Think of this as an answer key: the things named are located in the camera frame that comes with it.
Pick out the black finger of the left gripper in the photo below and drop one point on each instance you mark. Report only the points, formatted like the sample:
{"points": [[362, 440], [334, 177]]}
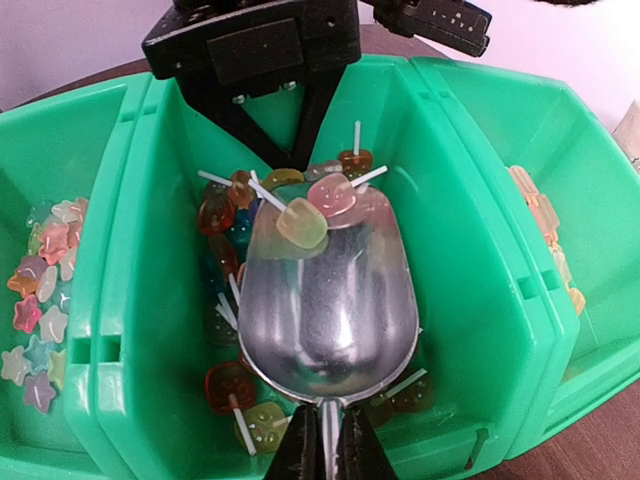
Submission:
{"points": [[233, 119], [312, 120]]}

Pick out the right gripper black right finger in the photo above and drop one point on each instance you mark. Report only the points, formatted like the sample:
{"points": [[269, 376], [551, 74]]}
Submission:
{"points": [[360, 455]]}

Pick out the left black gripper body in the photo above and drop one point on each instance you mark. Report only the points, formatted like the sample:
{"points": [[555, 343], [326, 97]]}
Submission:
{"points": [[217, 51]]}

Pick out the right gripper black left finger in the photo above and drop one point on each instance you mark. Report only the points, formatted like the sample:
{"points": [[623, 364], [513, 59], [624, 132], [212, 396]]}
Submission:
{"points": [[298, 456]]}

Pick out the silver metal scoop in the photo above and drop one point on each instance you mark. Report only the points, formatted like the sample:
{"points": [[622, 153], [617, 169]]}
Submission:
{"points": [[333, 326]]}

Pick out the green candy bin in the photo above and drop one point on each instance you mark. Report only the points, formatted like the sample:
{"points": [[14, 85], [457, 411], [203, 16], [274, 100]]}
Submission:
{"points": [[68, 146], [571, 198], [498, 326]]}

